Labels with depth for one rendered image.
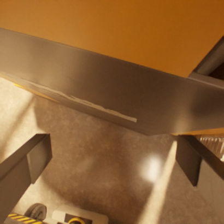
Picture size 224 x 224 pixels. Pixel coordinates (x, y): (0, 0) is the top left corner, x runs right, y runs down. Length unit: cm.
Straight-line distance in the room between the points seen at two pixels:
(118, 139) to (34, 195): 58
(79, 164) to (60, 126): 24
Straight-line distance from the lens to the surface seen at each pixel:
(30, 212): 97
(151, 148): 91
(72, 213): 91
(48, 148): 16
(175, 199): 98
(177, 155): 17
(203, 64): 18
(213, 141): 61
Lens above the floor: 90
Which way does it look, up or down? 78 degrees down
